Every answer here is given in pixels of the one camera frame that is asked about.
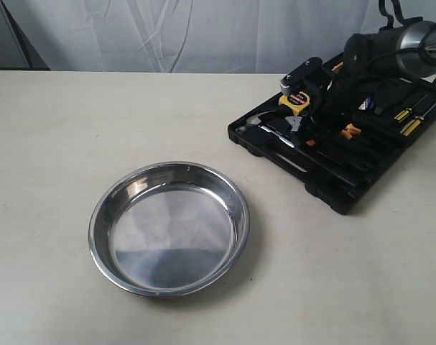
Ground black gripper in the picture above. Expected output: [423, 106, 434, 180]
[303, 86, 351, 146]

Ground steel adjustable wrench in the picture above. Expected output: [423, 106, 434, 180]
[284, 115, 304, 134]

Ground black plastic tool case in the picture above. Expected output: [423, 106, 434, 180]
[228, 55, 436, 215]

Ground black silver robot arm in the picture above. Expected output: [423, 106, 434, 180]
[297, 20, 436, 142]

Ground yellow tape measure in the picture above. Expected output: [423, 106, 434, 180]
[278, 91, 310, 116]

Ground steel claw hammer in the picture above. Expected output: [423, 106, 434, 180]
[236, 110, 295, 148]

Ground yellow black screwdriver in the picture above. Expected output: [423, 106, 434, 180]
[394, 95, 427, 123]
[400, 102, 436, 137]

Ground white backdrop curtain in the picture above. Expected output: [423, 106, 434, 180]
[1, 0, 436, 73]

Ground round steel bowl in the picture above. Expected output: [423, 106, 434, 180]
[88, 161, 250, 298]

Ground orange handled pliers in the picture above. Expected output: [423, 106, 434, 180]
[341, 124, 361, 139]

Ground black wrist camera with silver lens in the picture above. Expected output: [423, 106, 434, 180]
[280, 57, 335, 116]

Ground dark vertical frame post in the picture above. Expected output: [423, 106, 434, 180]
[0, 1, 50, 71]

